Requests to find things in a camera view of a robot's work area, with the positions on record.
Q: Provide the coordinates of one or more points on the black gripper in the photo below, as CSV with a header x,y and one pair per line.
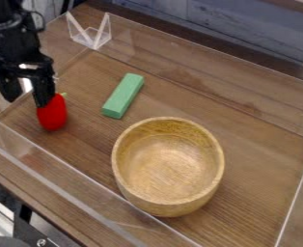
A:
x,y
21,59

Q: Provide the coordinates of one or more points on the red strawberry toy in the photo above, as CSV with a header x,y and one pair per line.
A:
x,y
52,115

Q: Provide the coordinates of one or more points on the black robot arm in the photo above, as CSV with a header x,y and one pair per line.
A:
x,y
0,11

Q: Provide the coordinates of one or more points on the green rectangular block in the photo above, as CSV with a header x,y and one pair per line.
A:
x,y
122,97

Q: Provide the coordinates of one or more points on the wooden bowl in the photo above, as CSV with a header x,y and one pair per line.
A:
x,y
168,165

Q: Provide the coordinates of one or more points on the black table clamp base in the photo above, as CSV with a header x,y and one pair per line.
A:
x,y
25,236

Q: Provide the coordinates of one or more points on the clear acrylic corner bracket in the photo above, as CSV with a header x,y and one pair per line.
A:
x,y
92,37

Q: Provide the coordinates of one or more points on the clear acrylic tray wall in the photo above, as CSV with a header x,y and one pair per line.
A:
x,y
87,211

